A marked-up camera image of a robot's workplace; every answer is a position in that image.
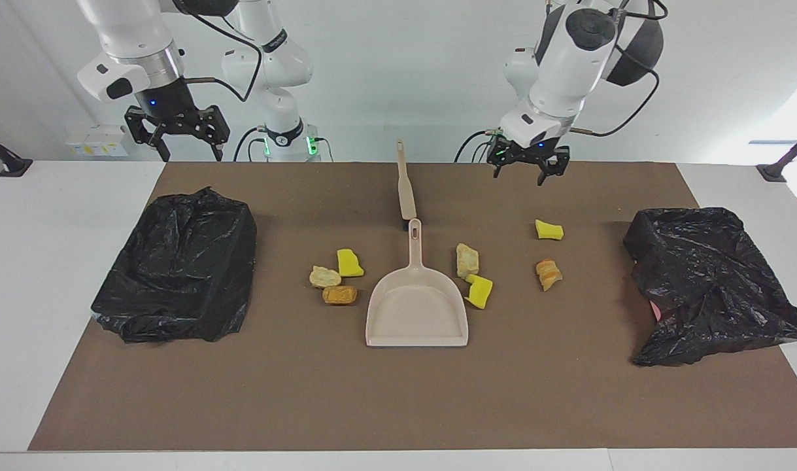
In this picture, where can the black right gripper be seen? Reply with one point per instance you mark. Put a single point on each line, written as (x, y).
(170, 108)

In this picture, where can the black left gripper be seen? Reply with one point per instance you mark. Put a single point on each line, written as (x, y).
(532, 152)

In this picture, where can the wedge yellow sponge green back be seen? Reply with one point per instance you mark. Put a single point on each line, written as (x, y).
(548, 230)

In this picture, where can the striped orange croissant piece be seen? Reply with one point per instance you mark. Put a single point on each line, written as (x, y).
(548, 275)

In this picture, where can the beige brush black bristles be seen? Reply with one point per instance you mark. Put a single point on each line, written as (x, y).
(406, 196)

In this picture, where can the notched yellow sponge piece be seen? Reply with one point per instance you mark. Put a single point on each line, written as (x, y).
(478, 292)

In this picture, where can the beige plastic dustpan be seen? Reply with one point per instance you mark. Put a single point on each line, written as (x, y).
(418, 307)

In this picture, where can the thick yellow sponge chunk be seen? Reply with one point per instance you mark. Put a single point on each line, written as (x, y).
(350, 263)

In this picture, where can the pale beige rock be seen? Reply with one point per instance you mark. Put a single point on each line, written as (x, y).
(324, 277)

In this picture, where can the brown bread roll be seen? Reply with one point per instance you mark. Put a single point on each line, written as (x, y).
(340, 296)

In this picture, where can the open black bag lined bin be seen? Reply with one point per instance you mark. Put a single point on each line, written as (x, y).
(176, 275)

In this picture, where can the crumpled black trash bag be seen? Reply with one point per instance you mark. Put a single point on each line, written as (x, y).
(699, 288)

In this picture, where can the brown table mat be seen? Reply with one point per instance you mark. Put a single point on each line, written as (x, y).
(398, 405)

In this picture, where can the white wall outlet boxes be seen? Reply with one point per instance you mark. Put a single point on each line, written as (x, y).
(97, 145)

